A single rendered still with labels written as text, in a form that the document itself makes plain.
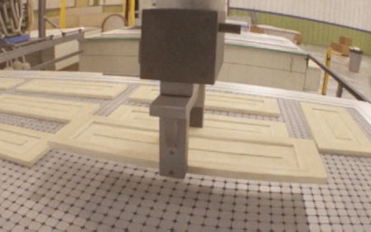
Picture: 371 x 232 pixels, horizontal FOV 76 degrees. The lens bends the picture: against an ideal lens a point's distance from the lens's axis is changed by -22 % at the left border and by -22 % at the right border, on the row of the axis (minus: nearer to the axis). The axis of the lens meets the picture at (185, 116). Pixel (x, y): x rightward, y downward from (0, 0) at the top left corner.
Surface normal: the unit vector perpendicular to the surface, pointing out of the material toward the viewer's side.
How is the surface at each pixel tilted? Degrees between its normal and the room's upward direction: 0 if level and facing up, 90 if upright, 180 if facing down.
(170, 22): 90
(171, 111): 90
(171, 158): 90
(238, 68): 90
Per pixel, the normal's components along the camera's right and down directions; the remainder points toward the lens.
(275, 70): -0.20, 0.35
